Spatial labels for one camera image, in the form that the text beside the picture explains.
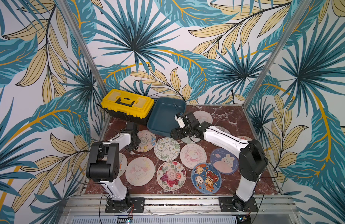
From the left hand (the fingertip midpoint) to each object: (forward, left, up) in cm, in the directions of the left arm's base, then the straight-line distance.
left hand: (135, 145), depth 95 cm
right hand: (+4, -27, +13) cm, 30 cm away
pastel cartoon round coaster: (+4, -8, 0) cm, 9 cm away
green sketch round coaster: (+15, -63, 0) cm, 65 cm away
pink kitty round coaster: (+28, -50, 0) cm, 57 cm away
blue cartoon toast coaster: (-20, -46, -1) cm, 50 cm away
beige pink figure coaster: (-17, -5, -1) cm, 18 cm away
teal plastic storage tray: (+25, -16, -3) cm, 29 cm away
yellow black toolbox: (+20, +1, +16) cm, 26 cm away
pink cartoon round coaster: (-5, -38, -1) cm, 38 cm away
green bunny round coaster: (-6, -33, +19) cm, 38 cm away
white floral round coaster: (-2, -22, -1) cm, 22 cm away
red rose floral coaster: (-19, -25, -1) cm, 31 cm away
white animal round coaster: (-13, +6, -1) cm, 15 cm away
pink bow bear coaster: (+8, -77, 0) cm, 78 cm away
